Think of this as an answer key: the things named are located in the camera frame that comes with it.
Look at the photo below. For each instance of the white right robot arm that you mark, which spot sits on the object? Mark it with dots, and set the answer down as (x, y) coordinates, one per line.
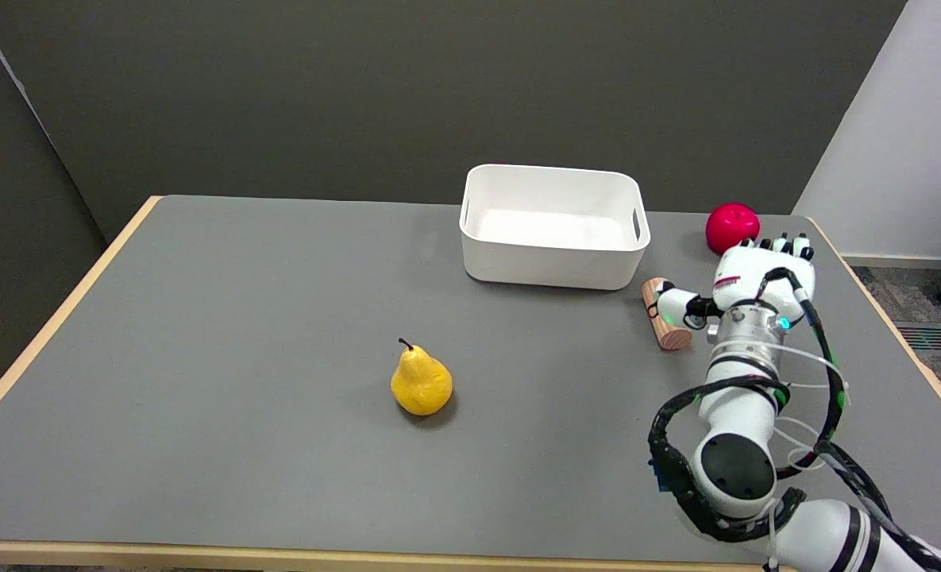
(744, 445)

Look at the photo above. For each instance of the wooden cylinder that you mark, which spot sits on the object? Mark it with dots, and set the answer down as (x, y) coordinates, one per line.
(667, 332)

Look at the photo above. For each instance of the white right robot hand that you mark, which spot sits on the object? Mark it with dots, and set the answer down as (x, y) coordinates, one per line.
(756, 278)

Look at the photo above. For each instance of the red apple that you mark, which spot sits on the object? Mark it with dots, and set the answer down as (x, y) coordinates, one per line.
(729, 224)

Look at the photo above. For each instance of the white plastic bin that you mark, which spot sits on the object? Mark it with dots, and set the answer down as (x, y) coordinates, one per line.
(553, 229)

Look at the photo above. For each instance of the floor vent grille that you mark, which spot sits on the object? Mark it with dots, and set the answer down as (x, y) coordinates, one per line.
(927, 338)

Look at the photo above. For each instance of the yellow pear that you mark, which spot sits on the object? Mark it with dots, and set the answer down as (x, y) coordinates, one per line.
(421, 383)

